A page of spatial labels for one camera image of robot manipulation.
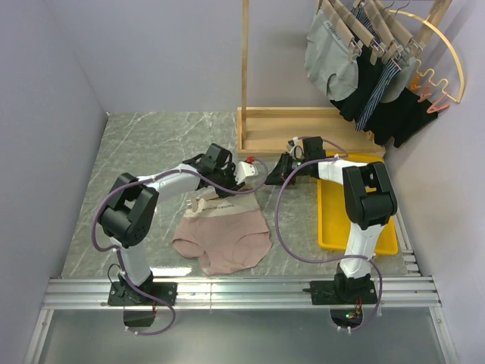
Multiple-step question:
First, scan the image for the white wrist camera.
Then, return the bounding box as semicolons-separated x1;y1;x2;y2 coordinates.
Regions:
287;136;304;159
234;157;258;184

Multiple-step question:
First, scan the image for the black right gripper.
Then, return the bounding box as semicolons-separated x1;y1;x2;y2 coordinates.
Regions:
263;152;310;187

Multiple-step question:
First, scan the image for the light grey hanging underwear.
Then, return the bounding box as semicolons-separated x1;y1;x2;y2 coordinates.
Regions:
380;57;417;103

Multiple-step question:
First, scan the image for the wooden rack upright post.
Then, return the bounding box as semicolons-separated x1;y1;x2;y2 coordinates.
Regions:
238;0;250;150

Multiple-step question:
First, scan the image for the orange wavy clip hanger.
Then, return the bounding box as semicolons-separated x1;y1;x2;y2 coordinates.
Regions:
408;59;454;115

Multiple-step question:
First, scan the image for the beige hanger on grey underwear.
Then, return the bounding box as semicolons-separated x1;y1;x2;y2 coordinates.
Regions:
317;0;361;61

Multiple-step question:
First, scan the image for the yellow plastic tray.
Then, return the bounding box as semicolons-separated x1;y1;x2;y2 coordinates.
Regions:
317;154;399;256

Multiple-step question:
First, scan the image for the pink and cream underwear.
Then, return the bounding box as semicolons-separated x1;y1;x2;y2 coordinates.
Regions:
172;206;272;276

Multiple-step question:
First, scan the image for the wooden rack right post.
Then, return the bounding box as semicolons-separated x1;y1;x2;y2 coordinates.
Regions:
412;0;452;49

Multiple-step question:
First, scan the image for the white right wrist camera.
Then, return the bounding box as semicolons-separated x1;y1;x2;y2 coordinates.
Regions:
287;136;304;159

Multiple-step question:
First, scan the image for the black hanging underwear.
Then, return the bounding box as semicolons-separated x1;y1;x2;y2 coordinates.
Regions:
364;88;439;148
330;48;383;121

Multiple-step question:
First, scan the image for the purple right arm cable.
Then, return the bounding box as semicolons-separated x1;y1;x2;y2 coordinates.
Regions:
274;135;382;333

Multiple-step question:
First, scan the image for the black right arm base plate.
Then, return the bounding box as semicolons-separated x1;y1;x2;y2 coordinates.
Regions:
302;281;377;306

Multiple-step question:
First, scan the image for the aluminium rail frame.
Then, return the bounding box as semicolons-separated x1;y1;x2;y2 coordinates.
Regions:
22;177;455;364

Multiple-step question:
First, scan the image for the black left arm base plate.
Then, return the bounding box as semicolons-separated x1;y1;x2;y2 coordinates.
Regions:
107;281;177;306

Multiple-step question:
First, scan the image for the black rear hanging underwear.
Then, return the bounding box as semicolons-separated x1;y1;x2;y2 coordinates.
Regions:
364;88;439;148

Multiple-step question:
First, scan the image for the striped blue hanging underwear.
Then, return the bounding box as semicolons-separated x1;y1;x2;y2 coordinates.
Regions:
355;1;400;131

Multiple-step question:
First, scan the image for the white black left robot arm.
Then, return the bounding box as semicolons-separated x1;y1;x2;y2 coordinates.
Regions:
94;143;246;305

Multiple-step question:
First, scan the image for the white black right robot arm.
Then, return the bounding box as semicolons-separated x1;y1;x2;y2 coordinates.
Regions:
265;136;398;303

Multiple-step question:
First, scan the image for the gold metal arc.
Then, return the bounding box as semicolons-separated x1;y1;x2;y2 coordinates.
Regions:
390;9;466;104

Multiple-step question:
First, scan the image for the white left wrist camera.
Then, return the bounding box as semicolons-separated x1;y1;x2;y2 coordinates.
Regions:
234;157;258;184

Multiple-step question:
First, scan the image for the beige clip hanger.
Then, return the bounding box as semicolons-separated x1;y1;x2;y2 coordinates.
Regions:
187;185;255;214

